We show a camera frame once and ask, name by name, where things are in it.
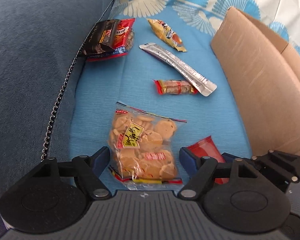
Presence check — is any black metal chain strap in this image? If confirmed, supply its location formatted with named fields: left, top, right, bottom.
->
left=0, top=18, right=108, bottom=214

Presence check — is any dark brown cracker packet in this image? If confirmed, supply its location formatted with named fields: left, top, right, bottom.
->
left=82, top=19, right=120, bottom=56

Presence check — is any small red-end cake bar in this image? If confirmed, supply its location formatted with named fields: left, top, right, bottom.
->
left=154, top=80, right=198, bottom=95

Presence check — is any clear-wrapped nut brittle block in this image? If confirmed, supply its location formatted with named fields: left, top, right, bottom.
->
left=125, top=29, right=134, bottom=52

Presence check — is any clear bag of cookies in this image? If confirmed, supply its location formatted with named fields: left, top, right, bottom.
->
left=108, top=102, right=186, bottom=190

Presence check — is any red spicy snack packet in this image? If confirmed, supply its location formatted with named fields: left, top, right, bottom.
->
left=81, top=18, right=135, bottom=61

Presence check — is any yellow snack packet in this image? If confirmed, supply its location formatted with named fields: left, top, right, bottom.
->
left=147, top=19, right=187, bottom=52

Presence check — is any silver stick sachet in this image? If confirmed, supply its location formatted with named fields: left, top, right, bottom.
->
left=139, top=43, right=217, bottom=96

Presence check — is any open cardboard box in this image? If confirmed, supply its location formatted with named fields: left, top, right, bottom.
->
left=211, top=7, right=300, bottom=156

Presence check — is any white nougat bar packet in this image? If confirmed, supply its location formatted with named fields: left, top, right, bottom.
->
left=179, top=136, right=225, bottom=178

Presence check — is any blue fan-pattern sofa cover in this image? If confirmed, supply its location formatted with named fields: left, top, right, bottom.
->
left=68, top=0, right=300, bottom=196

